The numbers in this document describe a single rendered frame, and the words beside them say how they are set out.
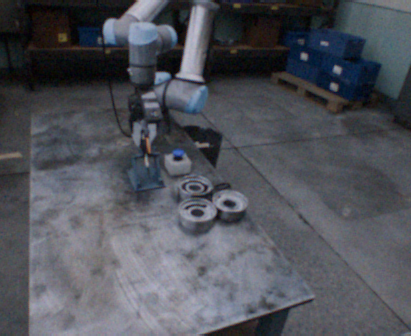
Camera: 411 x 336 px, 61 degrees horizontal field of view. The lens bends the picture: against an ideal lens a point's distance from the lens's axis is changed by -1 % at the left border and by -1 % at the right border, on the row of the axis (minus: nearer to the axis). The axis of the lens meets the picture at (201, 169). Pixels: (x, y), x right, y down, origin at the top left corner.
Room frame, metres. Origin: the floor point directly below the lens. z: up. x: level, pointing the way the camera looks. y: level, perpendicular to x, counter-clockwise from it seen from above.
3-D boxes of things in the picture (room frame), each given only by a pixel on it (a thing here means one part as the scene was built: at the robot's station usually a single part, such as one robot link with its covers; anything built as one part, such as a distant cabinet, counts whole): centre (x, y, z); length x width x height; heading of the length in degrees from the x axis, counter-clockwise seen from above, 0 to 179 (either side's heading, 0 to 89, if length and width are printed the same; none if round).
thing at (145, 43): (1.00, 0.20, 1.22); 0.09 x 0.08 x 0.11; 161
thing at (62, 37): (4.02, 1.83, 0.64); 0.49 x 0.40 x 0.37; 120
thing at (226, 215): (0.83, -0.09, 0.82); 0.10 x 0.10 x 0.04
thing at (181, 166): (1.04, 0.09, 0.82); 0.08 x 0.07 x 0.05; 25
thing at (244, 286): (0.96, 0.23, 0.79); 1.20 x 0.60 x 0.02; 25
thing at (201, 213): (0.77, 0.00, 0.82); 0.10 x 0.10 x 0.04
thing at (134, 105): (1.00, 0.20, 1.06); 0.09 x 0.08 x 0.12; 26
